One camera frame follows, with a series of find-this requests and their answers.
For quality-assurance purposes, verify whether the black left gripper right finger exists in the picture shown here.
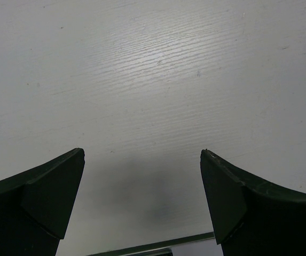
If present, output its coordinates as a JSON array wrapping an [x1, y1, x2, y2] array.
[[200, 149, 306, 255]]

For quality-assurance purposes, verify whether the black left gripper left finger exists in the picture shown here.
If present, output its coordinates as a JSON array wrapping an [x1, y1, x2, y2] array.
[[0, 148, 85, 255]]

